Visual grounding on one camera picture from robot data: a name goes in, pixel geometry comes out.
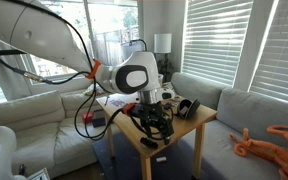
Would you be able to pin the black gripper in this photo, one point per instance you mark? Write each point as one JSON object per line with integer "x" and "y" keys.
{"x": 155, "y": 116}

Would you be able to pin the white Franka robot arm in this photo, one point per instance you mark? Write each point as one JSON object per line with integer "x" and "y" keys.
{"x": 34, "y": 33}

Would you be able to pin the orange octopus plush toy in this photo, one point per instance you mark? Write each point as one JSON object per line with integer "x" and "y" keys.
{"x": 277, "y": 151}

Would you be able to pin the small white floor object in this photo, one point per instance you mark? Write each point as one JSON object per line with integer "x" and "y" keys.
{"x": 161, "y": 159}

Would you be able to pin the light wooden table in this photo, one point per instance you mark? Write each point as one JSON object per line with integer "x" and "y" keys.
{"x": 129, "y": 130}

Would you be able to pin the dark blue rug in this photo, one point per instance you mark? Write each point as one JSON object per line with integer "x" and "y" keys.
{"x": 124, "y": 165}

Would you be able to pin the dark blue book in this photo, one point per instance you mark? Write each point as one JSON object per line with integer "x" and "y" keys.
{"x": 98, "y": 119}

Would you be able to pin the small red box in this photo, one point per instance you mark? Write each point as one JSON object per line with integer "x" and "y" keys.
{"x": 87, "y": 118}

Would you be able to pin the white circle patterned cushion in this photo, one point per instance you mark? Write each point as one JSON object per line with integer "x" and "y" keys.
{"x": 94, "y": 88}

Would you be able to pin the grey arc lamp shade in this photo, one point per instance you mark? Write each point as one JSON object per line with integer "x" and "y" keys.
{"x": 130, "y": 51}

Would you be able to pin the white table lamp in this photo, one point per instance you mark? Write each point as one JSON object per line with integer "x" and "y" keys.
{"x": 162, "y": 43}

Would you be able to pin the grey fabric sofa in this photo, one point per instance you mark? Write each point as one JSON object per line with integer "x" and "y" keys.
{"x": 250, "y": 113}

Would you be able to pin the white horizontal window blind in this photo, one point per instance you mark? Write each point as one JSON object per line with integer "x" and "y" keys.
{"x": 284, "y": 56}
{"x": 217, "y": 40}

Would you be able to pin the white leather sofa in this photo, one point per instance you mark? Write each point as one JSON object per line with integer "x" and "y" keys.
{"x": 34, "y": 133}

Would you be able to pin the white framed flat panel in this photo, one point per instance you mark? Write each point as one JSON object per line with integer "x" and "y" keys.
{"x": 39, "y": 175}

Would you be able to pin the black mounting bar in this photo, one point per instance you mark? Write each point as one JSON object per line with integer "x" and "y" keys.
{"x": 4, "y": 55}

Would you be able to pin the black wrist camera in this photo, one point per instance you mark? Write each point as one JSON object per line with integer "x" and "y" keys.
{"x": 140, "y": 110}

